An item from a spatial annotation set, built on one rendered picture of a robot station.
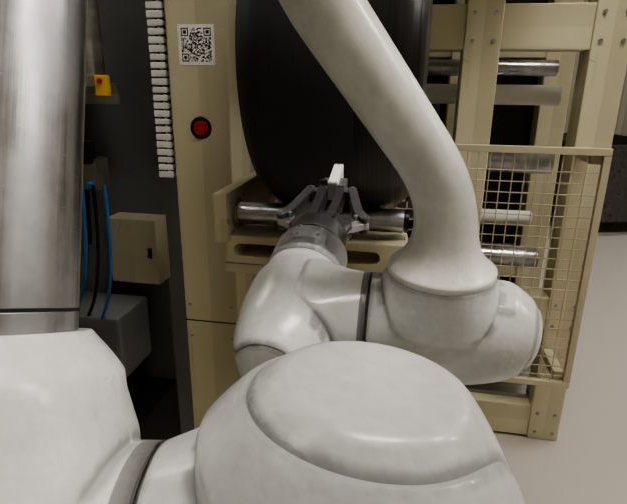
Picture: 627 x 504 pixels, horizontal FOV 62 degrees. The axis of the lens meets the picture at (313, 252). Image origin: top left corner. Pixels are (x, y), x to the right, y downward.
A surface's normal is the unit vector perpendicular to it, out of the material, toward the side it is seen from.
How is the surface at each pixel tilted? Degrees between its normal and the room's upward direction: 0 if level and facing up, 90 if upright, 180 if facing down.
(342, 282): 19
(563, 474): 0
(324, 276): 14
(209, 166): 90
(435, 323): 88
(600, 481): 0
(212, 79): 90
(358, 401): 7
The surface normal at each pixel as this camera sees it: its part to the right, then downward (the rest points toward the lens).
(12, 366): 0.58, -0.66
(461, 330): -0.07, 0.25
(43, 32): 0.87, -0.07
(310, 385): 0.17, -0.96
